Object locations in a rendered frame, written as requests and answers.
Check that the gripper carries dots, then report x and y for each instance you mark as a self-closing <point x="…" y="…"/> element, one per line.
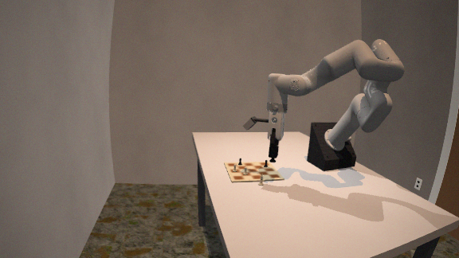
<point x="275" y="130"/>

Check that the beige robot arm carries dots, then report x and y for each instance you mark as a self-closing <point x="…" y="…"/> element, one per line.
<point x="379" y="63"/>

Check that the brown and cream chessboard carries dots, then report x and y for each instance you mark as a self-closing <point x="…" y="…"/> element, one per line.
<point x="254" y="170"/>

